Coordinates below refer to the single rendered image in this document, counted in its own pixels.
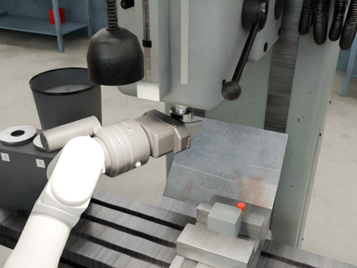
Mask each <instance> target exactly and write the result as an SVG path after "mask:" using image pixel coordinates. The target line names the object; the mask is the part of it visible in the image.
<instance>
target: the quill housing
mask: <svg viewBox="0 0 357 268"><path fill-rule="evenodd" d="M243 2H244V0H168V20H169V93H168V94H167V95H166V96H165V97H163V98H162V99H161V101H160V102H165V103H170V104H176V105H181V106H187V107H192V108H198V109H201V110H210V109H213V108H215V107H216V106H217V105H219V103H220V102H221V101H222V100H223V99H224V97H223V96H222V87H223V85H224V84H225V83H227V82H229V81H231V79H232V77H233V74H234V72H235V69H236V66H237V64H238V61H239V59H240V56H241V53H242V51H243V48H244V45H245V42H246V40H247V37H248V35H249V31H246V30H245V28H244V27H243V25H242V7H243ZM116 3H117V14H118V16H117V17H118V19H117V20H118V23H117V24H118V26H119V27H122V28H125V29H127V30H128V31H130V32H132V33H133V34H135V35H136V30H135V10H134V7H131V8H129V9H126V10H125V9H123V8H122V7H121V0H117V1H116ZM117 88H118V90H119V91H120V92H121V93H123V94H125V95H128V96H134V97H138V91H137V82H135V83H132V84H129V85H122V86H117Z"/></svg>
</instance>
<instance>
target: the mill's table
mask: <svg viewBox="0 0 357 268"><path fill-rule="evenodd" d="M30 214H31V211H26V210H21V209H18V208H13V207H8V206H3V205H0V245H2V246H5V247H7V248H10V249H12V250H14V248H15V247H16V245H17V243H18V241H19V238H20V236H21V233H22V231H23V229H24V227H25V225H26V223H27V220H28V218H29V216H30ZM196 222H197V218H194V217H191V216H188V215H184V214H181V213H177V212H174V211H170V210H167V209H164V208H161V207H157V206H154V205H150V204H147V203H144V202H140V201H137V200H134V199H130V198H127V197H124V196H120V195H117V194H113V193H111V192H107V191H104V190H100V189H97V188H94V190H93V193H92V195H91V198H90V201H89V204H88V206H87V208H86V210H85V211H84V212H83V213H81V216H80V218H79V221H78V222H77V223H76V225H75V226H74V227H73V228H72V229H71V232H70V234H69V237H68V239H67V241H66V244H65V247H64V249H63V252H62V254H61V257H60V259H59V263H58V267H57V268H169V267H170V265H171V264H172V262H173V260H174V258H175V257H176V255H177V254H176V241H177V239H178V237H179V236H180V234H181V233H182V231H183V229H184V228H185V226H186V225H187V223H189V224H193V225H195V224H196ZM256 268H357V266H356V265H352V264H349V263H345V262H342V261H338V260H336V259H332V258H329V257H325V256H322V255H318V254H315V253H312V252H308V251H305V250H302V249H298V248H295V247H292V246H288V245H285V244H281V243H278V242H275V241H272V240H268V239H266V240H265V243H264V245H263V248H262V251H261V253H260V256H259V259H258V262H257V264H256Z"/></svg>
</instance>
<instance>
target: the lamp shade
mask: <svg viewBox="0 0 357 268"><path fill-rule="evenodd" d="M87 67H88V76H89V80H90V81H91V82H93V83H96V84H99V85H104V86H122V85H129V84H132V83H135V82H138V81H140V80H141V79H143V77H144V76H145V67H144V54H143V51H142V48H141V46H140V43H139V41H138V38H137V36H136V35H135V34H133V33H132V32H130V31H128V30H127V29H125V28H122V27H119V26H118V28H117V29H108V27H106V28H103V29H101V30H99V31H98V32H97V33H96V34H95V35H93V36H92V37H91V38H90V43H89V47H88V52H87Z"/></svg>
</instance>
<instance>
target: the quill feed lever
mask: <svg viewBox="0 0 357 268"><path fill-rule="evenodd" d="M268 9H269V0H244V2H243V7H242V25H243V27H244V28H245V30H246V31H250V32H249V35H248V37H247V40H246V42H245V45H244V48H243V51H242V53H241V56H240V59H239V61H238V64H237V66H236V69H235V72H234V74H233V77H232V79H231V81H229V82H227V83H225V84H224V85H223V87H222V96H223V97H224V98H225V99H226V100H228V101H235V100H237V99H238V98H239V97H240V95H241V87H240V85H239V81H240V78H241V75H242V72H243V70H244V67H245V64H246V62H247V59H248V56H249V54H250V50H251V48H252V45H253V42H254V40H255V37H256V35H257V32H260V31H261V30H262V29H263V28H264V26H265V24H266V20H267V15H268Z"/></svg>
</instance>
